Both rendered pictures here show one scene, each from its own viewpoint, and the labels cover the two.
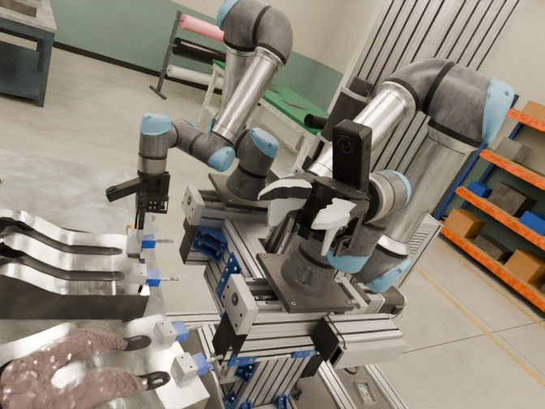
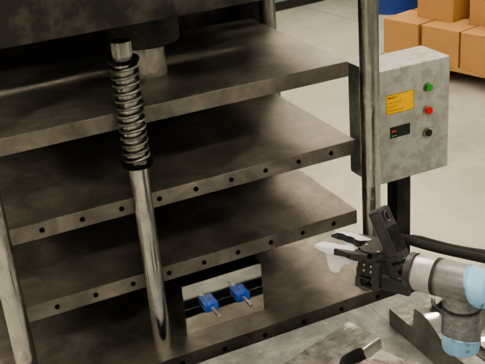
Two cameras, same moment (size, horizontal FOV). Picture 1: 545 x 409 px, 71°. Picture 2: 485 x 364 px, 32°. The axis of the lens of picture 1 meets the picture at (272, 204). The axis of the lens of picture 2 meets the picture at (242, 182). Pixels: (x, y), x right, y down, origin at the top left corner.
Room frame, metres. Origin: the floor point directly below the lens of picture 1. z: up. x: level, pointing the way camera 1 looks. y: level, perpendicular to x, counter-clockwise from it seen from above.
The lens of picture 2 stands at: (0.47, -1.59, 2.32)
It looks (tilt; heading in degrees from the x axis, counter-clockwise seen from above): 25 degrees down; 99
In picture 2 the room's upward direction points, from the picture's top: 5 degrees counter-clockwise
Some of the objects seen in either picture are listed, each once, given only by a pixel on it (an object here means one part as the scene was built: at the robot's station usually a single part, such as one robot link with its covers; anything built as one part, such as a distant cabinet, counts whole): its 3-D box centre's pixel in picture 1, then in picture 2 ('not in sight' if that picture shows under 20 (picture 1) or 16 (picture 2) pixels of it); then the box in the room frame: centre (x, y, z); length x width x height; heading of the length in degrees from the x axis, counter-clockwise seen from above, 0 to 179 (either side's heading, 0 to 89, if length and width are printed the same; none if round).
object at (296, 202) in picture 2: not in sight; (162, 216); (-0.24, 0.94, 1.01); 1.10 x 0.74 x 0.05; 32
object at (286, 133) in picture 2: not in sight; (154, 149); (-0.24, 0.94, 1.26); 1.10 x 0.74 x 0.05; 32
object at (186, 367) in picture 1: (200, 363); not in sight; (0.68, 0.00, 0.85); 0.13 x 0.05 x 0.05; 140
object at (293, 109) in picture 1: (276, 127); not in sight; (4.94, 0.35, 0.51); 2.40 x 1.13 x 1.02; 43
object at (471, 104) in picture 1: (417, 190); not in sight; (0.87, -0.29, 1.41); 0.15 x 0.12 x 0.55; 62
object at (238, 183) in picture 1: (248, 178); not in sight; (1.34, 0.12, 1.09); 0.15 x 0.15 x 0.10
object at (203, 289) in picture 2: not in sight; (194, 264); (-0.13, 0.86, 0.87); 0.50 x 0.27 x 0.17; 122
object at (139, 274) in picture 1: (155, 277); not in sight; (0.86, 0.22, 0.89); 0.13 x 0.05 x 0.05; 122
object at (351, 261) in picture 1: (346, 234); (464, 322); (0.65, -0.15, 1.33); 0.11 x 0.08 x 0.11; 62
